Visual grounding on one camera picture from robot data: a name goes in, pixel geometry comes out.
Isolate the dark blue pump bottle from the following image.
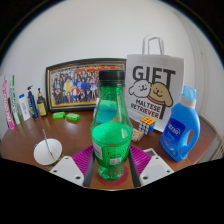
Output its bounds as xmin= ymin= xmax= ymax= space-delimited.
xmin=26 ymin=85 xmax=39 ymax=119

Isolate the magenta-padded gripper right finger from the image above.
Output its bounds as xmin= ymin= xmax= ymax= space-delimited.
xmin=128 ymin=144 xmax=175 ymax=188

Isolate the white tube with blue label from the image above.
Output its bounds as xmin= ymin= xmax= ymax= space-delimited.
xmin=18 ymin=93 xmax=32 ymax=122

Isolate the brown wooden side cabinet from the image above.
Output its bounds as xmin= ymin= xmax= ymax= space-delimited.
xmin=191 ymin=114 xmax=219 ymax=164

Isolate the white spoon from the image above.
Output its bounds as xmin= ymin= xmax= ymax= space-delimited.
xmin=41 ymin=128 xmax=55 ymax=162

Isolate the white paper gift bag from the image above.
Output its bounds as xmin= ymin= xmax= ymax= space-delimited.
xmin=124 ymin=34 xmax=185 ymax=133

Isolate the framed group photo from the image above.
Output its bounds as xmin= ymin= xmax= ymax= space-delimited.
xmin=45 ymin=58 xmax=128 ymax=113

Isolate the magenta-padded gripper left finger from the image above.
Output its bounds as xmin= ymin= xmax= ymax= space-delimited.
xmin=49 ymin=144 xmax=97 ymax=188

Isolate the dark amber pump bottle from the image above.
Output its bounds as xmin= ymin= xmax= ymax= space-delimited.
xmin=36 ymin=87 xmax=48 ymax=117

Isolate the small patterned snack packet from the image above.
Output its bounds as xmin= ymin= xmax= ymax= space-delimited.
xmin=130 ymin=128 xmax=145 ymax=143

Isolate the pink and white long box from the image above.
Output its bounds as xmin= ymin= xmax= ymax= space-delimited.
xmin=1 ymin=79 xmax=16 ymax=131

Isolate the green plastic drink bottle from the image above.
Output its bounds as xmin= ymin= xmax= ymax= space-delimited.
xmin=90 ymin=69 xmax=134 ymax=182

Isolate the blue detergent bottle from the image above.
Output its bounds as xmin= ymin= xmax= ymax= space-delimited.
xmin=159 ymin=85 xmax=202 ymax=163

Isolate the green and white long box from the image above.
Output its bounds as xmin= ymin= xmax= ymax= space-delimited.
xmin=8 ymin=74 xmax=22 ymax=126

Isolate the colourful puzzle cube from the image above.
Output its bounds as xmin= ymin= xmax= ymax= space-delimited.
xmin=137 ymin=116 xmax=157 ymax=136

